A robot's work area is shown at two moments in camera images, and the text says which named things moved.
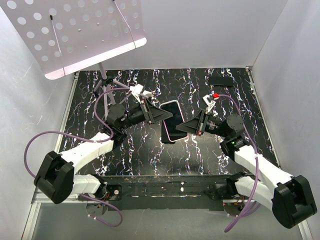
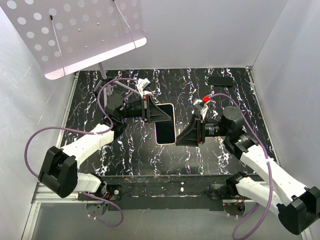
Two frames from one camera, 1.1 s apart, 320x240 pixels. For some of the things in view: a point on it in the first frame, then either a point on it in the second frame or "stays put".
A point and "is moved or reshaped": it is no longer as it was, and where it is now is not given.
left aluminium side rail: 67,111 stays put
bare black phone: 222,80 stays put
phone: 170,123 is moved or reshaped
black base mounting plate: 168,193 stays put
